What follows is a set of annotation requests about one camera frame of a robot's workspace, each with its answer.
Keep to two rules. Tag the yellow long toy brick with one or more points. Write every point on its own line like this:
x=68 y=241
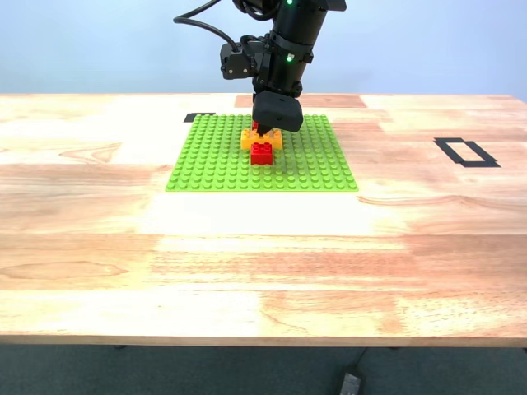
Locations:
x=247 y=142

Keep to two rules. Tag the green studded baseplate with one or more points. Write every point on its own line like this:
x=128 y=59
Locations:
x=214 y=173

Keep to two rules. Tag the grey power adapter box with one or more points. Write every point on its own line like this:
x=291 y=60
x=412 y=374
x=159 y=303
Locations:
x=350 y=384

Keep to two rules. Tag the black tape rectangle outline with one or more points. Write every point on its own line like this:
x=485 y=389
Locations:
x=452 y=153

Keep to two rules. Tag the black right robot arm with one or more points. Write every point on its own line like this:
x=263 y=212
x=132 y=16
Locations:
x=296 y=41

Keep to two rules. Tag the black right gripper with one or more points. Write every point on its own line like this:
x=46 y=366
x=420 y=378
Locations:
x=278 y=111

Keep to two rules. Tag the short black tape strip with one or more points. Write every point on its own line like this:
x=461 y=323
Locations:
x=191 y=118

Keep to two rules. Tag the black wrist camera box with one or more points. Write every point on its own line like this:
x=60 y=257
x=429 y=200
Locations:
x=232 y=63

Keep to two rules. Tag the red square toy brick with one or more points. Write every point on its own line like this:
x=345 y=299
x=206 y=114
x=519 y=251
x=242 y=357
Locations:
x=262 y=156
x=255 y=124

